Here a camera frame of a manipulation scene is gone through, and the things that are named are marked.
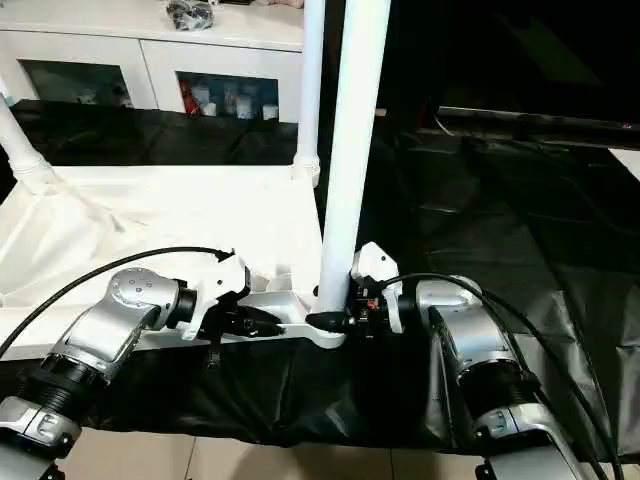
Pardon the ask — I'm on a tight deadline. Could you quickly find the black backdrop cloth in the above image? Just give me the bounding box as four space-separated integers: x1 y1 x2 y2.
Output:
299 0 640 151

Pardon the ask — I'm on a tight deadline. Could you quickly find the black metal rod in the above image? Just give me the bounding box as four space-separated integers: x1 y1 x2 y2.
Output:
437 105 640 149

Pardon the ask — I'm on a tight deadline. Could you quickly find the black bundle on cabinet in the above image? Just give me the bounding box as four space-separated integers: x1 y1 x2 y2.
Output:
167 0 217 31

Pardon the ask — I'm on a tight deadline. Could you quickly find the white plastic table leg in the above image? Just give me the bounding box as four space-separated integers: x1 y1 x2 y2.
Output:
0 92 59 196
312 0 392 321
291 0 325 187

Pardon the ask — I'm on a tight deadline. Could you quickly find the white cabinet with glass doors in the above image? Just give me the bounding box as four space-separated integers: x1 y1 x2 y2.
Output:
0 0 307 124

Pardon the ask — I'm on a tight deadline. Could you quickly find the white flat panel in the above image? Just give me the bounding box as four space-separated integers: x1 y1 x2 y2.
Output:
607 147 640 181

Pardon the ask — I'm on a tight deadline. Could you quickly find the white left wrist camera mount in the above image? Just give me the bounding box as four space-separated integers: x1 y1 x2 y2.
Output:
182 252 254 344

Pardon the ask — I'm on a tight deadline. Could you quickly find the white plastic table top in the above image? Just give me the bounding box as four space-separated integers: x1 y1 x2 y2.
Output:
0 164 349 361

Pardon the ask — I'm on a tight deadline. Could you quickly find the black plastic mat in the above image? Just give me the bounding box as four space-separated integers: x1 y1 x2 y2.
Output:
0 98 640 461

